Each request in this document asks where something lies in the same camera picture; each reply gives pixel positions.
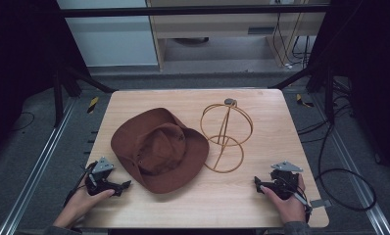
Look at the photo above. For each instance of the metal floor rail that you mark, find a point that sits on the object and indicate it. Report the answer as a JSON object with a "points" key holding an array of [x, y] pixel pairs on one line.
{"points": [[356, 169], [36, 169]]}

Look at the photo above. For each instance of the dark curtain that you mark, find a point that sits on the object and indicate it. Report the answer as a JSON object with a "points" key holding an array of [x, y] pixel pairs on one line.
{"points": [[376, 81], [16, 65]]}

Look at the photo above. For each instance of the yellow black striped tape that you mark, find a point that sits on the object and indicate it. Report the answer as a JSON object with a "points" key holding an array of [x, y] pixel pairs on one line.
{"points": [[92, 104], [302, 101]]}

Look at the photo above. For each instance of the light wooden desk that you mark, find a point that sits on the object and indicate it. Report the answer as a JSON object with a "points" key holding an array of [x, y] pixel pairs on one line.
{"points": [[216, 27]]}

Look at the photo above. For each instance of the black horizontal bar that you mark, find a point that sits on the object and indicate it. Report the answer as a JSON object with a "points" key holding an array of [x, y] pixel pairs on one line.
{"points": [[183, 11]]}

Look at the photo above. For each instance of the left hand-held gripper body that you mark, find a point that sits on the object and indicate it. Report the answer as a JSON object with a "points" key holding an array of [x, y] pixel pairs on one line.
{"points": [[100, 182]]}

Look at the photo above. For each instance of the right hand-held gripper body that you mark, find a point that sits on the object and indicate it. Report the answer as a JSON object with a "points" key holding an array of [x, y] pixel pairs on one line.
{"points": [[286, 182]]}

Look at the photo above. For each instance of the white cabinet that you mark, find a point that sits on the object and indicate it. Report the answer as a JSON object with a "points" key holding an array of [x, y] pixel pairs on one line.
{"points": [[111, 42]]}

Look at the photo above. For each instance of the person's left hand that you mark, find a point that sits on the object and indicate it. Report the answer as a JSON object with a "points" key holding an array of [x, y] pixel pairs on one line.
{"points": [[80, 204]]}

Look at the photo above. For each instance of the black metal stand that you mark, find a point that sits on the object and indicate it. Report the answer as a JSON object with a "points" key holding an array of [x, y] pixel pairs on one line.
{"points": [[57, 98], [329, 98]]}

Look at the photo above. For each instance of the brown cowboy hat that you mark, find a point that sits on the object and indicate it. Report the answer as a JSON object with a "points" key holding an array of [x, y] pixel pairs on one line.
{"points": [[163, 153]]}

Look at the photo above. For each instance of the person's right hand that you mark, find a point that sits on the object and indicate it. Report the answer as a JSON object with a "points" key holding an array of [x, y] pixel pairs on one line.
{"points": [[291, 209]]}

